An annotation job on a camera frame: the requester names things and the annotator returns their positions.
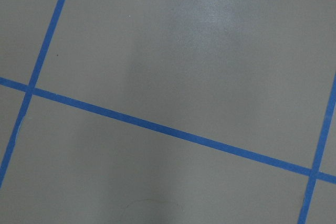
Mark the blue tape strip lengthwise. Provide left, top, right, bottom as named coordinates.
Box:
left=1, top=0, right=66, bottom=183

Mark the blue tape strip far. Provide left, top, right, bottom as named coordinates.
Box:
left=297, top=74, right=335, bottom=224

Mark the blue tape strip crosswise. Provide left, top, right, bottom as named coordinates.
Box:
left=0, top=77, right=336, bottom=184

